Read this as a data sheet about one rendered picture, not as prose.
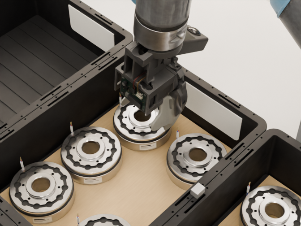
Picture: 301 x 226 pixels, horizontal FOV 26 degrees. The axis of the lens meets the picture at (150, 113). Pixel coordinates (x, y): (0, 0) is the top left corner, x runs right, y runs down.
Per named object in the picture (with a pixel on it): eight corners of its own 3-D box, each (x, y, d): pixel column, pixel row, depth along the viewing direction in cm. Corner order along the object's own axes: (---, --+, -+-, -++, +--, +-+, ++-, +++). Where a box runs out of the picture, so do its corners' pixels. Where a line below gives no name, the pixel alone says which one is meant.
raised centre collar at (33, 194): (45, 169, 107) (44, 167, 107) (62, 188, 105) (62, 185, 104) (19, 185, 105) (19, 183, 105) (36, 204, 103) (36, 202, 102)
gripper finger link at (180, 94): (160, 108, 106) (156, 67, 101) (167, 102, 107) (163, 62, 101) (181, 121, 104) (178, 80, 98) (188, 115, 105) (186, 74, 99)
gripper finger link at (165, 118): (145, 144, 108) (140, 102, 101) (169, 124, 111) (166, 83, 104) (159, 153, 106) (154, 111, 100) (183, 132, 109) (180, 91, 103)
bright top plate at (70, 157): (96, 119, 115) (96, 117, 114) (133, 153, 110) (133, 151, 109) (49, 148, 111) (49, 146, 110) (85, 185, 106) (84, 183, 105)
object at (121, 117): (141, 89, 120) (141, 87, 119) (182, 118, 115) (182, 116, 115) (101, 119, 115) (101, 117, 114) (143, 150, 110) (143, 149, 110)
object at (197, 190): (198, 186, 96) (198, 181, 96) (205, 192, 96) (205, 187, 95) (190, 193, 96) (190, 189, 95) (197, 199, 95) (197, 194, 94)
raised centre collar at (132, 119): (142, 102, 117) (142, 100, 116) (162, 117, 115) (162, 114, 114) (122, 117, 115) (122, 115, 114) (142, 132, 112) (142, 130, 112)
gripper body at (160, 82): (112, 91, 102) (115, 37, 92) (150, 63, 106) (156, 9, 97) (147, 120, 99) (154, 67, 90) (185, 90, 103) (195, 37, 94)
